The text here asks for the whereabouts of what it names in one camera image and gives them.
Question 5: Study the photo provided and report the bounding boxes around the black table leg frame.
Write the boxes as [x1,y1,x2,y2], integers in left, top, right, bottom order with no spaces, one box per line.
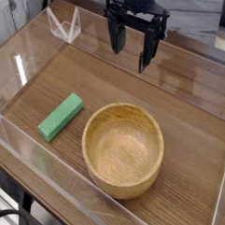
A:
[18,192,43,225]

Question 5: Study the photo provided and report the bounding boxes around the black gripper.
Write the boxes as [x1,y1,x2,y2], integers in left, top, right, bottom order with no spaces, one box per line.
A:
[105,0,170,74]

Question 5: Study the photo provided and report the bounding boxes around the brown wooden bowl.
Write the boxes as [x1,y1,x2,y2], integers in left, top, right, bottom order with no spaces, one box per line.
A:
[81,103,165,200]

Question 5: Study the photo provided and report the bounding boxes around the green rectangular block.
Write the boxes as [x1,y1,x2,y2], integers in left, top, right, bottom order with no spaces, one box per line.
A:
[38,93,83,142]

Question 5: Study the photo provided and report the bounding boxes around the clear acrylic enclosure walls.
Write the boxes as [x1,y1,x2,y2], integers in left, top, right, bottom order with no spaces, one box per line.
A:
[0,0,225,225]

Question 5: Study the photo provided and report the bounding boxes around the black cable under table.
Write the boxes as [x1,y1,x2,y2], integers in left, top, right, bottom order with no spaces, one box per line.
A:
[0,207,32,225]

